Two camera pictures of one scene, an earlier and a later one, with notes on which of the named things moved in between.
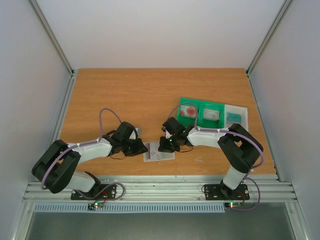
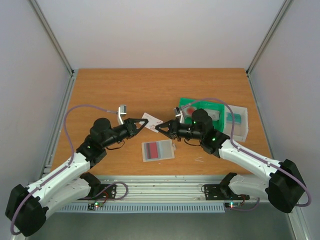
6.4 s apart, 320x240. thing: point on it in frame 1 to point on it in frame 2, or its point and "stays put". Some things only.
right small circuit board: (230, 205) stays put
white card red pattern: (154, 153) to (153, 122)
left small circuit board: (91, 206) stays put
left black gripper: (139, 149) to (131, 127)
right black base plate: (219, 192) stays put
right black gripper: (165, 145) to (174, 129)
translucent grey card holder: (153, 153) stays put
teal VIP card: (235, 117) stays put
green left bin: (188, 122) stays put
